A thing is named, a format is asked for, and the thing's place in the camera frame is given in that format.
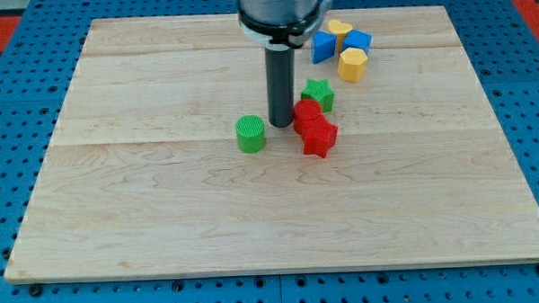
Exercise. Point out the yellow heart block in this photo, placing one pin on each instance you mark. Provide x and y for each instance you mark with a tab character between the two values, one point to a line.
340	30

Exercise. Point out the red cylinder block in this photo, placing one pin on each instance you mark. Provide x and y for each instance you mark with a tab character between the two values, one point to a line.
306	111

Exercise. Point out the wooden board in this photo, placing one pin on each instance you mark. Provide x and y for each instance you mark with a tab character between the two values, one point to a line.
143	178

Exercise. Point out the green cylinder block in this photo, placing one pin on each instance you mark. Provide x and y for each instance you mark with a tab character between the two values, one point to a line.
250	133

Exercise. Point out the yellow hexagon block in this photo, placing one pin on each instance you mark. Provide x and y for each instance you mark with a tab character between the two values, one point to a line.
352	65

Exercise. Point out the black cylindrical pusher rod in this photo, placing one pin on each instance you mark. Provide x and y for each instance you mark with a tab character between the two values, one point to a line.
280	69

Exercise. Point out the blue cube block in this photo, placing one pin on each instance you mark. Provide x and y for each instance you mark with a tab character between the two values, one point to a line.
358	40

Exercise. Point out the green star block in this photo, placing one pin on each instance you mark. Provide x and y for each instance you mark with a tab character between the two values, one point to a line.
319	91

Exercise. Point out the red star block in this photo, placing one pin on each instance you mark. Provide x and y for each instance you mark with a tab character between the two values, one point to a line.
319	136

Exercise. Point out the blue triangle block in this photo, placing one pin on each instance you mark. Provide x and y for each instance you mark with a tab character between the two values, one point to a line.
323	46

